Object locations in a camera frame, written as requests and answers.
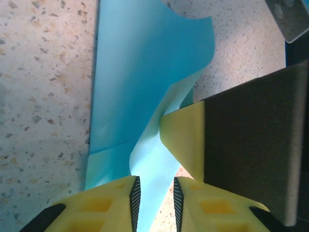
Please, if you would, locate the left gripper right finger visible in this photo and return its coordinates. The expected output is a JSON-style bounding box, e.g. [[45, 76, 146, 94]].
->
[[173, 176, 282, 232]]

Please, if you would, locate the light blue cloth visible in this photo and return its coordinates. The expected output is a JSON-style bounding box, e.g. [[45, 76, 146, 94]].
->
[[83, 0, 215, 232]]

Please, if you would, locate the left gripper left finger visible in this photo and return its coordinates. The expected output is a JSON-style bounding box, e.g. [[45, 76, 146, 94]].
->
[[19, 175, 141, 232]]

